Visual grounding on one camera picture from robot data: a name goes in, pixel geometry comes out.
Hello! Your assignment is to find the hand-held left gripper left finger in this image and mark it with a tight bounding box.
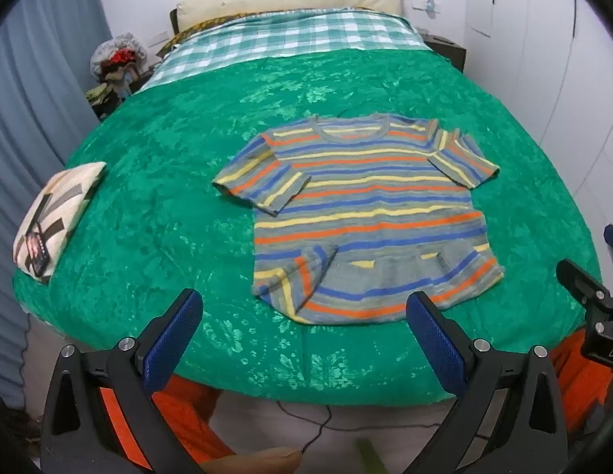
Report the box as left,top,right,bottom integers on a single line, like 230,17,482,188
40,288,208,474

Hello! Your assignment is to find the green floral blanket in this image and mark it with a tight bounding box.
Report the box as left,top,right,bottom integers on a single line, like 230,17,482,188
11,49,604,406

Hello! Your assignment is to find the green checkered bed sheet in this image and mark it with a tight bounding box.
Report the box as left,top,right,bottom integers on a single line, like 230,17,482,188
138,7,433,92

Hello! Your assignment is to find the dark nightstand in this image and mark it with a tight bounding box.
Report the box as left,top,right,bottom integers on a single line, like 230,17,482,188
425,34,468,72

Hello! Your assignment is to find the white wardrobe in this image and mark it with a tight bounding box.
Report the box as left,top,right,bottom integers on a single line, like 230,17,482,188
464,0,613,258

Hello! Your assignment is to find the black cable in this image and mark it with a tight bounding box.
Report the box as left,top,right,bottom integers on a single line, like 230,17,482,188
277,402,458,455

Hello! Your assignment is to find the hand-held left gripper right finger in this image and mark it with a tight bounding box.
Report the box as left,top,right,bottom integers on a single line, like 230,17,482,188
406,291,569,474

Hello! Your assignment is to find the geometric patterned cushion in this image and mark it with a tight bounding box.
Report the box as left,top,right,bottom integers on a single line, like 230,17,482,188
12,161,108,284

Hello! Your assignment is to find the orange rug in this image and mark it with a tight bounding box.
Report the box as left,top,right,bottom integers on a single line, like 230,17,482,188
99,328,613,472

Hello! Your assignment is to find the black smartphone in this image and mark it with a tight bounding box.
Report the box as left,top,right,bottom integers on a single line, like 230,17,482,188
25,227,53,277

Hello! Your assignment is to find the striped knit t-shirt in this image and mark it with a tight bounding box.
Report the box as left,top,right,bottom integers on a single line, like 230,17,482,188
211,113,505,325

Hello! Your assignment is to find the pile of clothes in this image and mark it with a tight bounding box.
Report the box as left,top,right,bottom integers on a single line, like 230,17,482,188
85,34,149,119

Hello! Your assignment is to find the grey-blue curtain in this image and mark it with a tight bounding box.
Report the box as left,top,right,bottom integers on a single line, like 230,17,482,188
0,0,114,406

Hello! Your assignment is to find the yellow patterned dark cloth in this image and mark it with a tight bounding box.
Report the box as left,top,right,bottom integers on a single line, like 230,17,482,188
158,12,248,57

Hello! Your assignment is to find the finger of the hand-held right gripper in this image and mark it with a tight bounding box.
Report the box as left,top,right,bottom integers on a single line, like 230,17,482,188
556,258,611,308

